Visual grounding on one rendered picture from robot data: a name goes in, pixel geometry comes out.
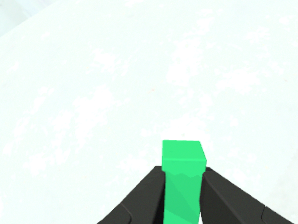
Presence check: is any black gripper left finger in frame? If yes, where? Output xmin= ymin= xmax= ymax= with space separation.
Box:
xmin=97 ymin=167 xmax=165 ymax=224

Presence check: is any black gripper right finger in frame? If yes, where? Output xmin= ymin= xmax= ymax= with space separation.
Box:
xmin=198 ymin=167 xmax=294 ymax=224

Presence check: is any green rectangular post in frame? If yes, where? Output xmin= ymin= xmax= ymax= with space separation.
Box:
xmin=161 ymin=140 xmax=208 ymax=224

